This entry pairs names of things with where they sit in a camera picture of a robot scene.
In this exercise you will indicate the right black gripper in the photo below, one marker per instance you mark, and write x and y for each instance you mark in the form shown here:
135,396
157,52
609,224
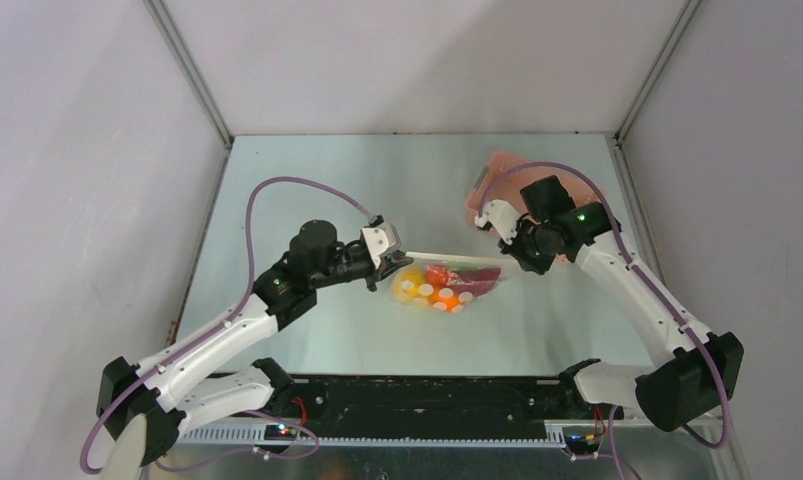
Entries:
516,249

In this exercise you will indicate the red fruit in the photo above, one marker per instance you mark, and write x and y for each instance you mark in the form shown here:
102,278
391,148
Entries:
478,281

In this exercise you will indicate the clear dotted zip top bag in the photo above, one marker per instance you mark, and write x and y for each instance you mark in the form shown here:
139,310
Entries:
454,262

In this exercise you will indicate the orange red carrot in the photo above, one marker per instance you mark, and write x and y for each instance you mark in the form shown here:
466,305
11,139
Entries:
438,276

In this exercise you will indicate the orange fruit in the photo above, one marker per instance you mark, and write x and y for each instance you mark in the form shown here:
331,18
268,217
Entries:
449,300

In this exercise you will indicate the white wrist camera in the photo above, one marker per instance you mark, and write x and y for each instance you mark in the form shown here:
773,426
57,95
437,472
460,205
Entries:
500,216
381,241

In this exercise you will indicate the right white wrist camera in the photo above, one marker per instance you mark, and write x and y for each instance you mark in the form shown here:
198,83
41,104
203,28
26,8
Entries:
500,216

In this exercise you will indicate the aluminium frame rail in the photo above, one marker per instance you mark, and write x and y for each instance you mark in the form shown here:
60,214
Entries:
341,409

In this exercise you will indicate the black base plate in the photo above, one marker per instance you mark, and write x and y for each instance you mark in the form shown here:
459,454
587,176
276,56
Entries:
432,408

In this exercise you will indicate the yellow lemon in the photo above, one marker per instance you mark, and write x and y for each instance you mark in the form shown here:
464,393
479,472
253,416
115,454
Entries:
410,286

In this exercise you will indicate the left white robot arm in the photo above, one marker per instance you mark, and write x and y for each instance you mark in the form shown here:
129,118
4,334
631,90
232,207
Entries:
196,358

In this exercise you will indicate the pink plastic basket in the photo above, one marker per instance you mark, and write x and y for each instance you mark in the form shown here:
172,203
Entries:
590,229

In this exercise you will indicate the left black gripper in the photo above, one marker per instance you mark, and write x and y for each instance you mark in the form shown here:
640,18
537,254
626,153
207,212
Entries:
388,264

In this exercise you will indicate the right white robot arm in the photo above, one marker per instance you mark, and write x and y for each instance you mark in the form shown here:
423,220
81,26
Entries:
692,371

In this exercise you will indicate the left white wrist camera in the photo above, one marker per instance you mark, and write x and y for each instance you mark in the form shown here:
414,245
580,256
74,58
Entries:
381,241

